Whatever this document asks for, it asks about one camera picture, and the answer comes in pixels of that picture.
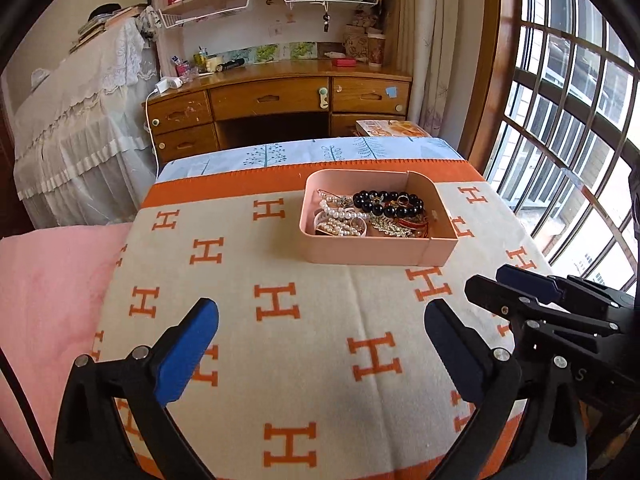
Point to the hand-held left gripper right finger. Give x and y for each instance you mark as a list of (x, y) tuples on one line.
[(455, 355)]

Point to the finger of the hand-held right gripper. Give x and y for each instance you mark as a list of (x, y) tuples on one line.
[(527, 282), (492, 295)]

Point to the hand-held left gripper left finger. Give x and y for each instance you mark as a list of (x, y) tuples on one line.
[(190, 355)]

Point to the pink plastic box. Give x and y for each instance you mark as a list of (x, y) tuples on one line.
[(370, 253)]

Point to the orange and beige blanket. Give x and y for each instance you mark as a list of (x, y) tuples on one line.
[(300, 335)]

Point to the pink blanket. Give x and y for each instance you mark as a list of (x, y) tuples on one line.
[(50, 285)]

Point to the metal window grille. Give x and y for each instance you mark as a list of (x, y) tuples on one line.
[(565, 110)]

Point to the printed box by desk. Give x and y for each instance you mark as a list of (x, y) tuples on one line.
[(395, 129)]

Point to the tree print bedsheet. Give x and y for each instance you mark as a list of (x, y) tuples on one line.
[(290, 152)]

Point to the pale floral curtain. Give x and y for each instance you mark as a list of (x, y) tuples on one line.
[(430, 60)]

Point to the white lace covered furniture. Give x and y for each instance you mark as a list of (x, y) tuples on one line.
[(75, 125)]

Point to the green drawer child lock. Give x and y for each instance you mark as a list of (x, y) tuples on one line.
[(323, 99)]

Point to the wooden desk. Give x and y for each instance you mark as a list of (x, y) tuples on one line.
[(270, 97)]

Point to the brown paper cup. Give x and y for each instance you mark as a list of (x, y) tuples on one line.
[(376, 51)]

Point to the white charger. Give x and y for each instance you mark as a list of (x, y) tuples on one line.
[(169, 85)]

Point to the red case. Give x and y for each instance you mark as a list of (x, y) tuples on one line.
[(345, 62)]

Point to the patterned paper bag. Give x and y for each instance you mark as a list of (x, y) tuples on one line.
[(356, 45)]

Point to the pen holder with small things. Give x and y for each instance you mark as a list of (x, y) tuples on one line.
[(205, 62)]

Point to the green leaf picture strip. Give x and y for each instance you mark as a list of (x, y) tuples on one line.
[(265, 52)]

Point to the hanging keys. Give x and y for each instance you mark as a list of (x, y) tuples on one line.
[(326, 22)]

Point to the black hat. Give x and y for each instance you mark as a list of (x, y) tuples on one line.
[(102, 11)]

